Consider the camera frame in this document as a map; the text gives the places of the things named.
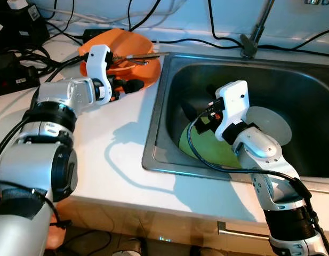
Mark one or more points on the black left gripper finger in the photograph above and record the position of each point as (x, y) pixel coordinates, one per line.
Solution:
(135, 85)

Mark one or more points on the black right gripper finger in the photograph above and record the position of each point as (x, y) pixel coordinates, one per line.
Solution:
(190, 112)
(211, 92)

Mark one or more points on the green plate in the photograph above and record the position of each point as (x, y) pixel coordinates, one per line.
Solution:
(207, 149)

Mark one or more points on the orange bowl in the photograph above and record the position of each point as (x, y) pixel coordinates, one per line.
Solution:
(133, 42)

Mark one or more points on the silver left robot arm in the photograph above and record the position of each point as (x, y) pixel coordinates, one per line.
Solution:
(57, 90)

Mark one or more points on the white kitchen base cabinet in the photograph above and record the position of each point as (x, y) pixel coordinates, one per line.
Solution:
(169, 224)

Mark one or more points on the black power adapter brick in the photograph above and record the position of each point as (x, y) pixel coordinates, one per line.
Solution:
(95, 34)

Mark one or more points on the chrome faucet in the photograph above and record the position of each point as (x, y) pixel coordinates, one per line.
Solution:
(258, 29)

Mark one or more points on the stainless steel sink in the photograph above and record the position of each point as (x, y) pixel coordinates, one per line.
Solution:
(292, 90)

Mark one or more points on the black power strip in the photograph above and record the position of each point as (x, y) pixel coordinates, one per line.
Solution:
(12, 74)

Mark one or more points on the black box with white labels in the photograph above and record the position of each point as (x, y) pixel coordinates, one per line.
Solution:
(17, 24)

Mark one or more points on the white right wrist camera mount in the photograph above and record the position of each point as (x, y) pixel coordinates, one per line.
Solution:
(233, 104)

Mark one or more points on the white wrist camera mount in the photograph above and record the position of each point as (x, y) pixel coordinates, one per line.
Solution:
(98, 64)
(233, 104)

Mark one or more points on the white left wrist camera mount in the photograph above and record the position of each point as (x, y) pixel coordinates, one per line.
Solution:
(98, 64)

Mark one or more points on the chrome wall tap fitting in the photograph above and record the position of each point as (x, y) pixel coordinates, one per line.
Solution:
(316, 1)

